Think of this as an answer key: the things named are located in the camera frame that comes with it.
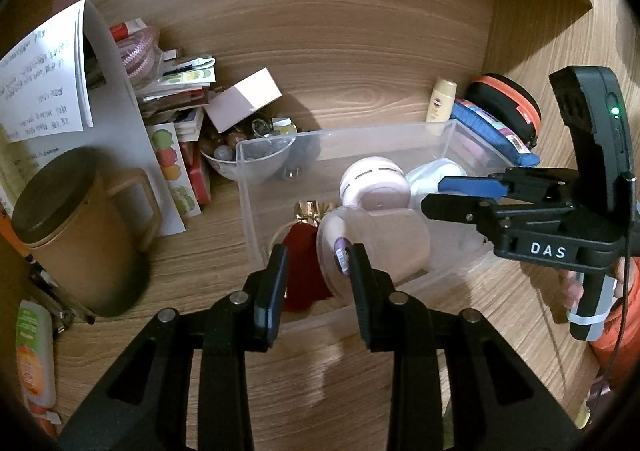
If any frosted white round jar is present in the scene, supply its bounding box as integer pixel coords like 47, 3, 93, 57
406, 158, 468, 210

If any beige cylindrical jar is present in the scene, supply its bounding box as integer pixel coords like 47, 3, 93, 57
317, 207, 431, 305

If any right hand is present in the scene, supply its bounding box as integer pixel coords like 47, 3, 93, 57
558, 255, 640, 311

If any blue patchwork pencil case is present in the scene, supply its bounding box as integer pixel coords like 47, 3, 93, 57
451, 99, 540, 168

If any black orange zipper case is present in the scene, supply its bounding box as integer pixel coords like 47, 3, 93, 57
464, 73, 542, 148

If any cream lotion bottle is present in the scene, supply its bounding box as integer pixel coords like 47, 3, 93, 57
425, 78, 457, 122

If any orange green tube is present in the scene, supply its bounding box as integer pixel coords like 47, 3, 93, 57
15, 301, 56, 409

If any clear plastic storage bin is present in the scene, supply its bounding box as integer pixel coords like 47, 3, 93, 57
236, 120, 511, 335

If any brown mug with lid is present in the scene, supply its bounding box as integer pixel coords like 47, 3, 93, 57
11, 146, 163, 318

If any red velvet pouch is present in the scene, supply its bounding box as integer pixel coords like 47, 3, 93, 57
281, 200, 336, 313

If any white bowl with trinkets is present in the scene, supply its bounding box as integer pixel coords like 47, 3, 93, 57
198, 113, 298, 181

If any fruit print card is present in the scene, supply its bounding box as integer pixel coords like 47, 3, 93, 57
146, 122, 201, 219

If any small white cardboard box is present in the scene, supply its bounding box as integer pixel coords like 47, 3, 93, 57
204, 68, 282, 132

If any stack of books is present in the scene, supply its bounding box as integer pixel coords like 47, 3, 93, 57
137, 50, 217, 207

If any white folded paper booklet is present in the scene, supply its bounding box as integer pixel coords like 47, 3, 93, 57
1, 0, 184, 237

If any pink coiled tube package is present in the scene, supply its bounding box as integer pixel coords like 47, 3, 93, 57
110, 18, 163, 88

